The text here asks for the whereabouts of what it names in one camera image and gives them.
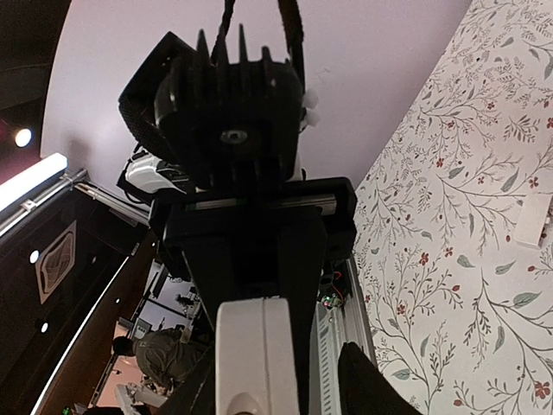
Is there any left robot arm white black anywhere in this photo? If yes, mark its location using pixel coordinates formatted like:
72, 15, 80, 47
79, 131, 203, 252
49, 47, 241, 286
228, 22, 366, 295
118, 151, 357, 413

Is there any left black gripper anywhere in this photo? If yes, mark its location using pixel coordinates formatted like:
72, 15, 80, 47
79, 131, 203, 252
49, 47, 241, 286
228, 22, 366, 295
149, 177, 357, 414

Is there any white battery cover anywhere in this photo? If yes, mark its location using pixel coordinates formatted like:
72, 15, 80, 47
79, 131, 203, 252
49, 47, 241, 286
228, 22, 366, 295
513, 194, 552, 249

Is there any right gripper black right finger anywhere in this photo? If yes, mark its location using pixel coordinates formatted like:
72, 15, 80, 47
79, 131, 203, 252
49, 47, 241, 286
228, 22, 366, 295
338, 342, 420, 415

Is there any floral patterned table mat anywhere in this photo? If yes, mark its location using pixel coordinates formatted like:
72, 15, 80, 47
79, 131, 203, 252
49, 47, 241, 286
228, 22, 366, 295
354, 1, 552, 414

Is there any front aluminium rail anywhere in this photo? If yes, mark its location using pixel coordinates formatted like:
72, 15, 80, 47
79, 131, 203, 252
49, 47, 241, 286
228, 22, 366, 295
309, 258, 376, 414

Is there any white remote control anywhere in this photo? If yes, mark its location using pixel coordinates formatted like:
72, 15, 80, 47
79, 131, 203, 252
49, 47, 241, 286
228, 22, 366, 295
215, 297, 300, 415

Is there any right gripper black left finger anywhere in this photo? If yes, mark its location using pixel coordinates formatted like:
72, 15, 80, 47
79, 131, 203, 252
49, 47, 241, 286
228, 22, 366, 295
159, 346, 215, 415

